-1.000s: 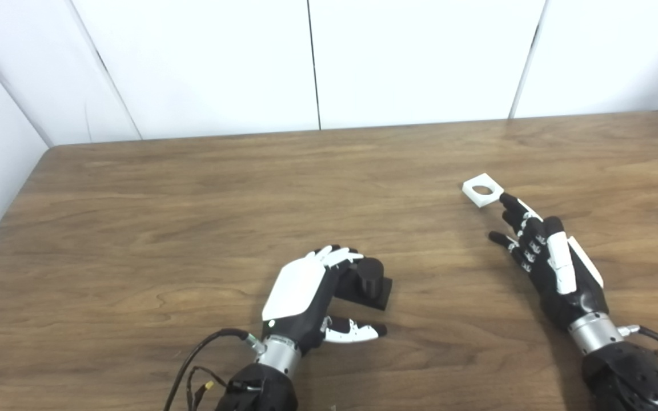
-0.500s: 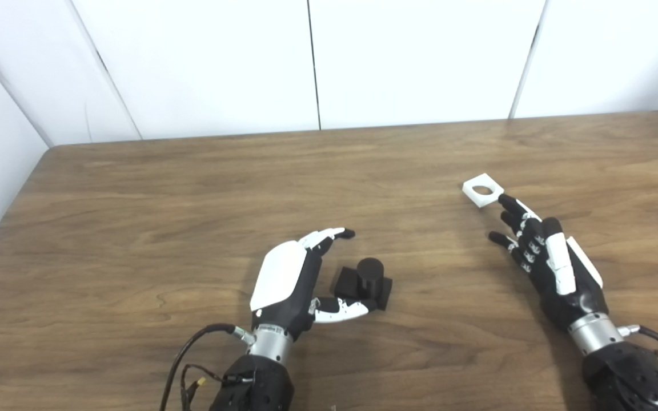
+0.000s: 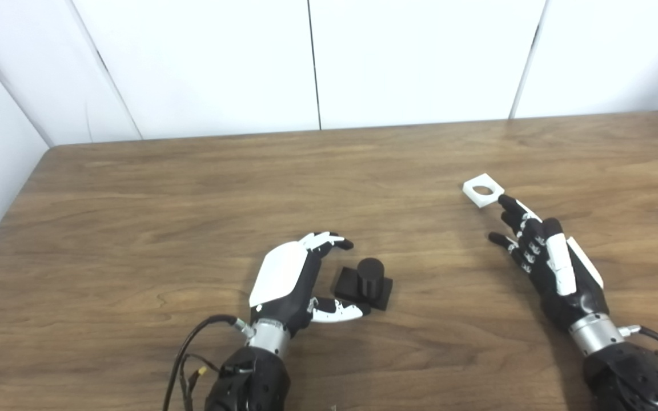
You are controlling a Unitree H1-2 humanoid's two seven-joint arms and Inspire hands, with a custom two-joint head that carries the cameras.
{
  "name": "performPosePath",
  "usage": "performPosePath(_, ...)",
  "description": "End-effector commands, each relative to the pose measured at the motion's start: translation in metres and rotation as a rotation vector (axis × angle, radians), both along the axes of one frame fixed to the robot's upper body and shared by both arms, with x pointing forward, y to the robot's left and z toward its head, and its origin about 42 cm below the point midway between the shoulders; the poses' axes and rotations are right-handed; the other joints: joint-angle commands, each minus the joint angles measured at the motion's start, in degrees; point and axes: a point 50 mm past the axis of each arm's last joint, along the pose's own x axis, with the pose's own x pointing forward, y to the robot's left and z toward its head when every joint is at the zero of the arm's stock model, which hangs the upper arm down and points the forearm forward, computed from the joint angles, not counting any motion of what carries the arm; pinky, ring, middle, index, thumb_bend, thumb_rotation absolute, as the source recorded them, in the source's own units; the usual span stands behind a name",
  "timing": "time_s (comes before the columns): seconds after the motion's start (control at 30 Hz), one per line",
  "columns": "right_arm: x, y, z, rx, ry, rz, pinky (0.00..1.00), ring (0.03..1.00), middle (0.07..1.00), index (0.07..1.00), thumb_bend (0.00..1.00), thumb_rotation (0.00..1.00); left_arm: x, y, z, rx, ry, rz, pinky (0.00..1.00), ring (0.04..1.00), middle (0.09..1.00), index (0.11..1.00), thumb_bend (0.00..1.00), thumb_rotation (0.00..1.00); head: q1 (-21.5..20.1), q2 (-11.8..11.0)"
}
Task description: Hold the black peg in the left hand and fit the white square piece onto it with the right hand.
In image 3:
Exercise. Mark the black peg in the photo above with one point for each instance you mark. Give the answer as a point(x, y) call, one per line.
point(370, 279)

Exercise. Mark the white square piece with hole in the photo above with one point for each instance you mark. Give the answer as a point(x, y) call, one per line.
point(472, 193)

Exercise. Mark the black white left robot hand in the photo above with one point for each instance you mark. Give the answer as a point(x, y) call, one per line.
point(280, 274)

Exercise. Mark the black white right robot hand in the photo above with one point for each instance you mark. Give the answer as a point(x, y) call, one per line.
point(560, 274)

